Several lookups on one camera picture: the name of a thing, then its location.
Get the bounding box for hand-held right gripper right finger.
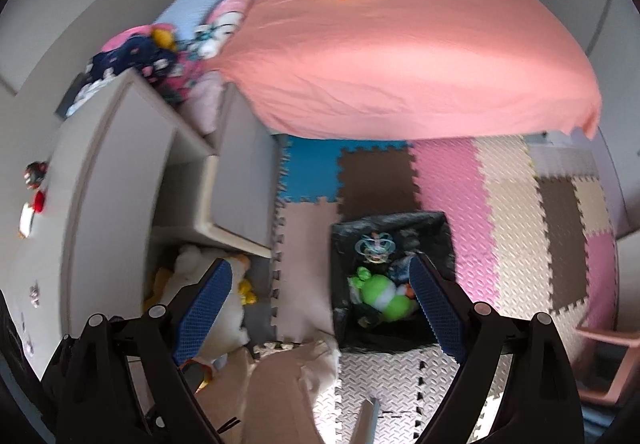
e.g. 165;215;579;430
407;254;586;444

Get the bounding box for white and green plush toy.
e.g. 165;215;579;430
347;266;421;322

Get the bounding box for small yellow plush toy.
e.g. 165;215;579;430
151;25;179;53

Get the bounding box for bunch of colourful hair ties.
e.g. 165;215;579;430
352;231;401;265

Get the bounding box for small dark round toy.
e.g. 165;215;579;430
25;161;50;190

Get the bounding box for bed with pink sheet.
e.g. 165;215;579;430
200;0;603;142

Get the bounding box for navy patterned cloth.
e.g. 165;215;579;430
87;36;176;90

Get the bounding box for white goose plush toy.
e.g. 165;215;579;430
150;244;253;380

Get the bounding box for beige desk drawer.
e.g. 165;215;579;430
150;84;282;261

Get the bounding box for pink plastic stool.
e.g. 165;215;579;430
575;324;640;407

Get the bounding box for beige desk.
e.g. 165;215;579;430
10;68;221;375

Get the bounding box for dark fish plush toy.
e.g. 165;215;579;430
389;254;415;286

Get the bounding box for foam puzzle floor mat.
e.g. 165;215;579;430
250;134;621;444

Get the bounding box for small white box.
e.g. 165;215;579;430
19;204;36;238

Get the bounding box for person's beige trousers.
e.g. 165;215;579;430
195;339;341;444

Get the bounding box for pale pink cloth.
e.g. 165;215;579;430
172;49;224;135

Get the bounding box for pink and white pillow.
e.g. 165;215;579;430
192;0;253;57

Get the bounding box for bin with black bag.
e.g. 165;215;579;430
330;210;458;352

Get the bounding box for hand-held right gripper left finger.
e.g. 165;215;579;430
40;258;234;444

